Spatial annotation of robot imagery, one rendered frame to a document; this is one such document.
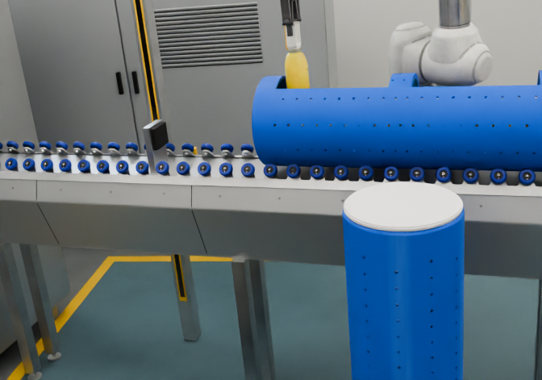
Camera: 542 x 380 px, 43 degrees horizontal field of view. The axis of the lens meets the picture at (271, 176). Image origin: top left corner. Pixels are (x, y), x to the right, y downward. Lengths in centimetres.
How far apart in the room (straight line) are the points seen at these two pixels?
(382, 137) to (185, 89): 190
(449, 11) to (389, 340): 117
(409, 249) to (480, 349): 147
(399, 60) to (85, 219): 125
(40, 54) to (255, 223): 209
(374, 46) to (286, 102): 278
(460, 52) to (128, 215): 124
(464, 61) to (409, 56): 22
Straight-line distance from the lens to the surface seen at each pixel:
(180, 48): 366
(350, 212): 161
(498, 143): 196
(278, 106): 205
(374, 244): 156
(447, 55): 239
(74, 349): 324
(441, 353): 173
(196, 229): 232
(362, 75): 483
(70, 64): 391
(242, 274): 235
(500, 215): 204
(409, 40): 251
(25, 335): 300
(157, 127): 235
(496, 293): 336
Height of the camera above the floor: 169
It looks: 20 degrees down
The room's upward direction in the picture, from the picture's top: 5 degrees counter-clockwise
